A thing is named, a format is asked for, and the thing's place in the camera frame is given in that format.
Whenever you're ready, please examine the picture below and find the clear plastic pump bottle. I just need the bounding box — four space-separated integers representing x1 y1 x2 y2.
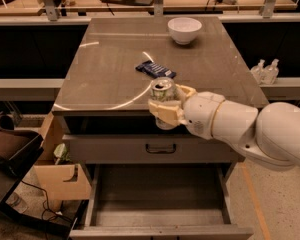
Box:
250 59 265 84

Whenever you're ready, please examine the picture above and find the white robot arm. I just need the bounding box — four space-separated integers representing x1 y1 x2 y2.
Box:
148 81 300 171

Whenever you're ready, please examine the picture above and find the black floor cable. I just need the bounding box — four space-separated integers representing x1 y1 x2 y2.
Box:
19 179 74 227

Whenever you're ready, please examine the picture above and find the brown cardboard box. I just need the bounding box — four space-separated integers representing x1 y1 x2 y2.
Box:
34 113 91 212

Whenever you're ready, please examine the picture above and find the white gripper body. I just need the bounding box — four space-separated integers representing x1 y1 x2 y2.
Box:
183 92 225 140

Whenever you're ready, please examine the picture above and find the grey metal drawer cabinet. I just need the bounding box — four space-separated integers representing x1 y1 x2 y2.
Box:
52 17 267 240

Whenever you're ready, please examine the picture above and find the closed grey top drawer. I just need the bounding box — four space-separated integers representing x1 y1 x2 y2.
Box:
63 134 244 164

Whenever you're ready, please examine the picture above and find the white ceramic bowl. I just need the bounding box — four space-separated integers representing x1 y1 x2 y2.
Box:
168 17 202 45

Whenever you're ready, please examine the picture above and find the green 7up soda can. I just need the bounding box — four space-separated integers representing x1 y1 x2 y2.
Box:
150 76 178 131

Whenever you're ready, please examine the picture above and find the dark brown office chair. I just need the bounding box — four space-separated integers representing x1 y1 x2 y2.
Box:
0 112 43 208

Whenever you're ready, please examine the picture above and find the open grey middle drawer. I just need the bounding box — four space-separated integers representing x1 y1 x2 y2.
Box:
70 164 253 240

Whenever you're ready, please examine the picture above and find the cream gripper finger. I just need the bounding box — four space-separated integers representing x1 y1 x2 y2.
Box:
148 100 186 127
176 84 197 104

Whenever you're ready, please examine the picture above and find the dark blue snack packet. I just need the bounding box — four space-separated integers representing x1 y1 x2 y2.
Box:
135 60 176 79

